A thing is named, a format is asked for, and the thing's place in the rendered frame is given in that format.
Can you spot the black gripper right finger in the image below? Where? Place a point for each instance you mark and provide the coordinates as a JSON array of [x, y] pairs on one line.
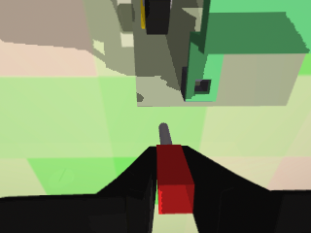
[[225, 202]]

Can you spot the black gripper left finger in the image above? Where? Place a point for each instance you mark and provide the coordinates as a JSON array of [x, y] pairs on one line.
[[125, 205]]

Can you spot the red-headed stop pin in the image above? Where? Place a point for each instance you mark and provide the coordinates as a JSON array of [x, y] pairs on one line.
[[175, 186]]

